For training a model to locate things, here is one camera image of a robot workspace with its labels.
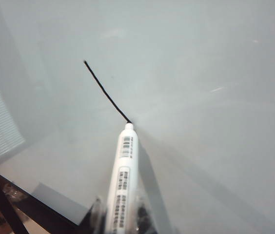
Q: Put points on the black whiteboard frame rail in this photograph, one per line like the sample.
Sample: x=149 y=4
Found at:
x=40 y=213

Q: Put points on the black marker ink mark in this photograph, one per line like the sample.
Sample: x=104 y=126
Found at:
x=103 y=92

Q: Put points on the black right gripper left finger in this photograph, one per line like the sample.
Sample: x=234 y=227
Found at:
x=98 y=217

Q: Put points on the white glossy whiteboard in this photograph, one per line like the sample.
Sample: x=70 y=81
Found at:
x=201 y=73

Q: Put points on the white whiteboard marker pen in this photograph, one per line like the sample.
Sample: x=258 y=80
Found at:
x=125 y=170

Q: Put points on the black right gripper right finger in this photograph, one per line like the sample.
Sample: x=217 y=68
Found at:
x=143 y=217

